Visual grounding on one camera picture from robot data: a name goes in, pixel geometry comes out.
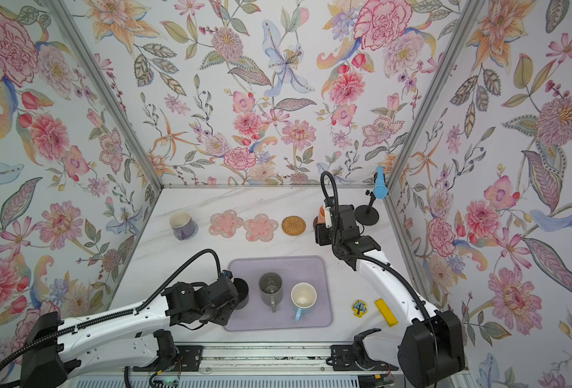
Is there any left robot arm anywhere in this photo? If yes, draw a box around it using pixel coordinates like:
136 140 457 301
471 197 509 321
19 271 245 387

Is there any yellow tag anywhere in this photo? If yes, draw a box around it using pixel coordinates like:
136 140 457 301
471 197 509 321
375 298 398 327

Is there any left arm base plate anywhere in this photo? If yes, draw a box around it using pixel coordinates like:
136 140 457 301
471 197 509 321
132 345 204 373

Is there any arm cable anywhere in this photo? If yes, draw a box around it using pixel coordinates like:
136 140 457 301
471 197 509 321
320 170 440 388
0 248 224 388

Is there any woven rattan coaster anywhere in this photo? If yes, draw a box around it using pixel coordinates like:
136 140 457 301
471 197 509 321
281 216 306 236

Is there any orange mug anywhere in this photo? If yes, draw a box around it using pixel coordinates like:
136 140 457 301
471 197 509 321
317 206 326 224

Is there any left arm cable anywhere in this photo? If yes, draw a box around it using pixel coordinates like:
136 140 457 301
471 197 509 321
0 248 224 388

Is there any black mug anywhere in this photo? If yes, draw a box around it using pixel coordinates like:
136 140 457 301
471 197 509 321
233 278 250 310

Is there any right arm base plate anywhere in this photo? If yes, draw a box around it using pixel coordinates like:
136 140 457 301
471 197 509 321
326 344 398 372

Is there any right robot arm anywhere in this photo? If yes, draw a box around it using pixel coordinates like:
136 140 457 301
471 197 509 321
315 205 466 387

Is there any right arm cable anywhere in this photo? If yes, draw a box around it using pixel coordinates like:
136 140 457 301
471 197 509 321
320 170 440 388

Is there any grey mug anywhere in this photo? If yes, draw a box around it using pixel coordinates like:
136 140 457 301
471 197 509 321
259 273 284 313

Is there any aluminium front rail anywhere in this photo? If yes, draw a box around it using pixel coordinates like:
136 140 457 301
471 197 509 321
58 338 403 378

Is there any purple mug white inside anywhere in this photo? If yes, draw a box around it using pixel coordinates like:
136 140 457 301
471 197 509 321
169 210 197 241

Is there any yellow blue sticker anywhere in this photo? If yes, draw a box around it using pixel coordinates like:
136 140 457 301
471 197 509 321
352 299 368 318

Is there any pink flower coaster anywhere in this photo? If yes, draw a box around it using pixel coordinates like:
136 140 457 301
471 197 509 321
243 213 279 243
208 210 244 239

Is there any lavender tray mat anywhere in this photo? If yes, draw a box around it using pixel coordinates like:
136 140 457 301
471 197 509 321
226 256 333 331

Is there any light blue mug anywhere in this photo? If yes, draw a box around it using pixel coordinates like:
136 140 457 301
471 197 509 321
291 282 318 322

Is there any blue microphone on stand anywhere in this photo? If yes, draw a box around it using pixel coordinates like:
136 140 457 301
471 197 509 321
355 167 389 226

